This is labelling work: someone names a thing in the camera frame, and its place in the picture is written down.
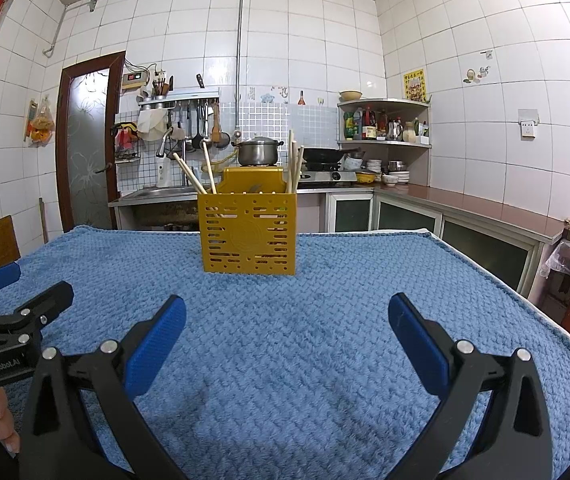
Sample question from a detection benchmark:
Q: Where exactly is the metal cup of utensils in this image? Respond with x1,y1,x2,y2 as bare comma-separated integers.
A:
151,74,175,98

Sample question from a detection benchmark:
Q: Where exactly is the fruit wall sticker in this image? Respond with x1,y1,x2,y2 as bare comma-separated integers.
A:
462,50,493,85

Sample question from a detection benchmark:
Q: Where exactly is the row of hanging kitchen utensils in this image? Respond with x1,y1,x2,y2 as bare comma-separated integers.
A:
167,101,231,153

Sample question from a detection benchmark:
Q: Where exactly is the metal wall utensil rack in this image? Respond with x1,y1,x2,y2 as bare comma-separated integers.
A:
137,89,221,108

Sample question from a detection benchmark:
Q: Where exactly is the grey wall pipe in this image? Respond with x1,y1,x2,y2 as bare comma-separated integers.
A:
42,0,247,136

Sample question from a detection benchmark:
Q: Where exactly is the yellow wall poster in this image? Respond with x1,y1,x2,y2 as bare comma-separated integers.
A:
403,69,427,101

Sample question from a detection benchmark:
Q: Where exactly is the steel gas stove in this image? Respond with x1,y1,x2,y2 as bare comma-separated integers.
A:
277,165,358,190

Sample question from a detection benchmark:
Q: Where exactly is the white wall socket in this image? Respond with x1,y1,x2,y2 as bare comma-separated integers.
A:
518,108,540,138

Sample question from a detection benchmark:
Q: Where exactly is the black wok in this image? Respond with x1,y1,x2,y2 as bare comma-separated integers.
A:
302,147,366,165

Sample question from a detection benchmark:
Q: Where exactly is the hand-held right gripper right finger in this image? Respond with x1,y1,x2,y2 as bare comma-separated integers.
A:
380,292,555,480

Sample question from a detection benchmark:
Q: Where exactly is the brown framed glass door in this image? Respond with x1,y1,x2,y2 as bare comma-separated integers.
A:
56,51,126,233

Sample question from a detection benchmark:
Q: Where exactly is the white hanging cloth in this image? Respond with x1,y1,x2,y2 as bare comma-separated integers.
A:
137,109,168,142

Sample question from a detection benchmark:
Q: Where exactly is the stack of white bowls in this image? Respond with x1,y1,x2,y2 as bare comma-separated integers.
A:
343,155,411,187

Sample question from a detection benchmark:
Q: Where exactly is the row of condiment bottles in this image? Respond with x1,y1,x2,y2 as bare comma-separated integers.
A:
342,106,431,143

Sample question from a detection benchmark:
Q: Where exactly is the white corner shelf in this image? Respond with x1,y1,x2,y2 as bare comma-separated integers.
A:
336,98,432,188

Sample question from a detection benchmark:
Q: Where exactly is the hanging orange plastic bag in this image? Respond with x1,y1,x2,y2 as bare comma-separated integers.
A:
27,97,56,147

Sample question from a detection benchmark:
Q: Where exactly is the steel pot with lid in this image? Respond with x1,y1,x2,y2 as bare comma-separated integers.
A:
231,136,284,167

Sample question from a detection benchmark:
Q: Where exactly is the person's left hand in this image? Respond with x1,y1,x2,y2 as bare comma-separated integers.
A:
0,386,22,453

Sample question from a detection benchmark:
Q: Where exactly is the wire wall basket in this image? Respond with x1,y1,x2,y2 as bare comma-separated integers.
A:
112,121,142,163

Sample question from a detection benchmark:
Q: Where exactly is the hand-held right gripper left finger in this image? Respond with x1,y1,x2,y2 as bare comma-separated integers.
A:
17,295,188,480

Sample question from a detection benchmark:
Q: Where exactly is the yellow perforated utensil holder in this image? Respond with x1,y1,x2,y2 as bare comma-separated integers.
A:
197,166,298,277

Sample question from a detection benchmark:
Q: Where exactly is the blue textured blanket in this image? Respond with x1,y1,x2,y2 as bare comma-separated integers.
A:
0,224,570,480

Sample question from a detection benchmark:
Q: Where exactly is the brown topped kitchen counter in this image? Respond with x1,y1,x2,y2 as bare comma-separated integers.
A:
108,180,566,301

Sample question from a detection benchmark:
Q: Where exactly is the metal faucet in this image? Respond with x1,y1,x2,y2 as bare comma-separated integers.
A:
155,127,193,187

